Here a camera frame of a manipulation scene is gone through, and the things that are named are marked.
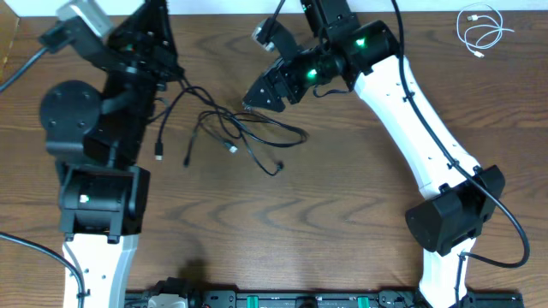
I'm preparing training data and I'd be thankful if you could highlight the black thin usb cable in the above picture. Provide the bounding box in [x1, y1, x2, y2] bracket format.
[182, 109, 309, 177]

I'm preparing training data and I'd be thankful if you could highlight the white usb cable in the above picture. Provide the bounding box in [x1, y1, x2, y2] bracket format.
[456, 3, 515, 59]

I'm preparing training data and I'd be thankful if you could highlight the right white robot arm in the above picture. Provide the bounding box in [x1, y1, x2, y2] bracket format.
[243, 1, 504, 307]

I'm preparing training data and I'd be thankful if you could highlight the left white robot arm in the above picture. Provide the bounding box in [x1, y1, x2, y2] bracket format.
[39, 1, 184, 307]

